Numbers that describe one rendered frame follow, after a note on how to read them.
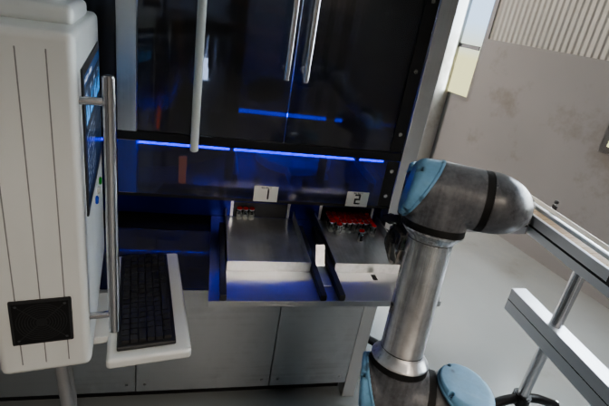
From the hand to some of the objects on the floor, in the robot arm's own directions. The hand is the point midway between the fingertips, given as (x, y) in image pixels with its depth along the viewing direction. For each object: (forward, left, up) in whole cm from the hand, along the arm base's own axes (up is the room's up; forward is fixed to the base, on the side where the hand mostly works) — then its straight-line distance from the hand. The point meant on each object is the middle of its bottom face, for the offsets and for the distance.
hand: (392, 261), depth 141 cm
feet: (-11, -88, -92) cm, 128 cm away
